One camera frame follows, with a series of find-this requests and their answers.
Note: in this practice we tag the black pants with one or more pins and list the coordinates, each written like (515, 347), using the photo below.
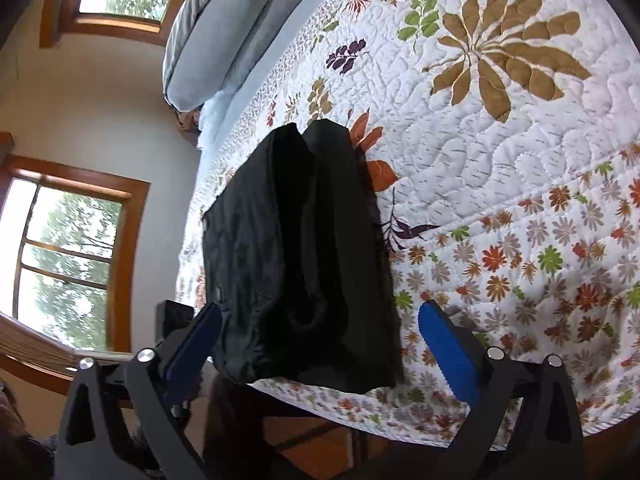
(294, 258)

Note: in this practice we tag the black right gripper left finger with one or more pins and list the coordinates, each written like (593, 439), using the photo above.
(93, 439)

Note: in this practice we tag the wooden framed side window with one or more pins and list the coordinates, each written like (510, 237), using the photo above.
(68, 241)

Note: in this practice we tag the light blue folded duvet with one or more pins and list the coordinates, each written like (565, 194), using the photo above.
(214, 44)

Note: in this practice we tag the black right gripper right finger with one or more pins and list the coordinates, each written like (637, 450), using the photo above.
(523, 421)

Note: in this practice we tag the floral quilted bedspread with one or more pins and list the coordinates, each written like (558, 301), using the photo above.
(504, 135)

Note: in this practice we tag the light blue bed sheet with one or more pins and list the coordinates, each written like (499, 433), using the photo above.
(275, 30)

